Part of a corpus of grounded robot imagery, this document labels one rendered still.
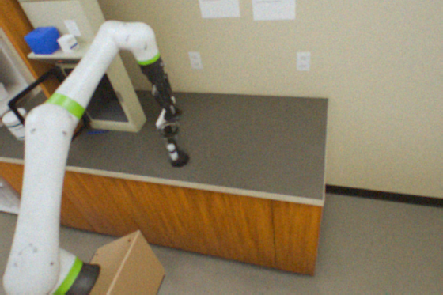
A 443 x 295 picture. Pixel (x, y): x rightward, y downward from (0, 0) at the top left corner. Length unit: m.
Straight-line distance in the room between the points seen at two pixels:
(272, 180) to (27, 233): 0.96
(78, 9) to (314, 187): 1.27
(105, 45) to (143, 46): 0.14
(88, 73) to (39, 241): 0.56
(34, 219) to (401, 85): 1.73
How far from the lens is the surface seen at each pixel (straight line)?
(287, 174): 1.49
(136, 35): 1.18
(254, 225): 1.75
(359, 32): 1.73
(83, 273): 1.19
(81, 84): 1.19
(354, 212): 2.54
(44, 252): 0.99
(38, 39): 1.64
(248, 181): 1.48
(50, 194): 0.98
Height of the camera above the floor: 2.11
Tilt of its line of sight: 42 degrees down
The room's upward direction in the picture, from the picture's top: 12 degrees counter-clockwise
